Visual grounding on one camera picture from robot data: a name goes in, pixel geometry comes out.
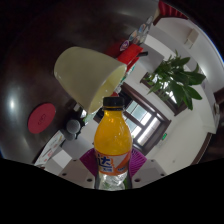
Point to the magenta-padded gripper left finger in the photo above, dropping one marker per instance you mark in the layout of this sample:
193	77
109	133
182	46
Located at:
76	173

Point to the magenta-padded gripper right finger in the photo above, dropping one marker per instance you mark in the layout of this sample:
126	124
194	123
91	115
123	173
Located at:
150	171

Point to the printed paper leaflet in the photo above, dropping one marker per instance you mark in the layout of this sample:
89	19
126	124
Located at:
50	148

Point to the white wall radiator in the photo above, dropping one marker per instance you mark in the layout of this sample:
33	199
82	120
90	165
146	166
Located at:
191	37

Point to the pale yellow cup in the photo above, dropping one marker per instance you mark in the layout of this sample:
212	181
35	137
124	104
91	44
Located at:
83	73

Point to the flat round red coaster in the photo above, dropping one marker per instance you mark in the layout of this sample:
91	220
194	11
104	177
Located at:
41	118

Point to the red carpeted stairs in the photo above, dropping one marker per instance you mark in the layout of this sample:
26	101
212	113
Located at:
170	10

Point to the small potted green plant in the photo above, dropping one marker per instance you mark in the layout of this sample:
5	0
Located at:
173	80

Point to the clear orange soda bottle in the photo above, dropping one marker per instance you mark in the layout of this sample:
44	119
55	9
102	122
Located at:
112	140

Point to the wide dark-framed window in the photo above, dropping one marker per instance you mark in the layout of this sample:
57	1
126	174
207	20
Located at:
146	121

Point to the green exit sign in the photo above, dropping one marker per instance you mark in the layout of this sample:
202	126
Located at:
164	136

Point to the red box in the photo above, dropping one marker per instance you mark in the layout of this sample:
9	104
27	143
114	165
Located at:
131	53

